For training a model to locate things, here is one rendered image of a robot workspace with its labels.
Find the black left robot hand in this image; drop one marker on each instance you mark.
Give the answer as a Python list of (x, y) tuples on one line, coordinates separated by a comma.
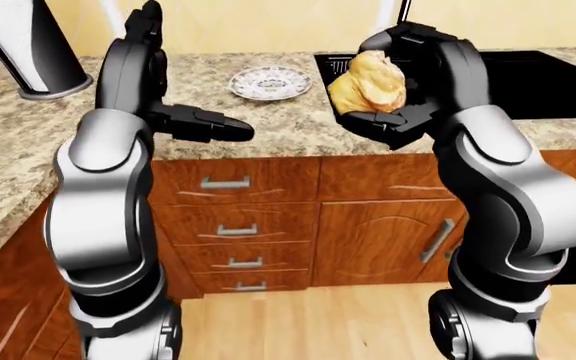
[(128, 75)]

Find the wooden false drawer panel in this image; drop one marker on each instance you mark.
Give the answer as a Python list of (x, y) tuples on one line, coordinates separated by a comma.
[(383, 178)]

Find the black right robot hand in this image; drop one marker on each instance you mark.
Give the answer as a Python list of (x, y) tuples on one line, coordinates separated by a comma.
[(418, 75)]

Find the black sink faucet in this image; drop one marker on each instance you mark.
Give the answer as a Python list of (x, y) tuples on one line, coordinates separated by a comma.
[(405, 10)]

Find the white patterned ceramic plate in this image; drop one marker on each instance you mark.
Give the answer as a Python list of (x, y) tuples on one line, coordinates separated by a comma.
[(271, 83)]

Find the black kitchen sink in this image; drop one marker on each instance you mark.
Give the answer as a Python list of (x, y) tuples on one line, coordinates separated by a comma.
[(533, 84)]

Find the golden roast chicken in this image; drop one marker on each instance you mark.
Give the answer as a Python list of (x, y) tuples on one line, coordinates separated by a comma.
[(368, 83)]

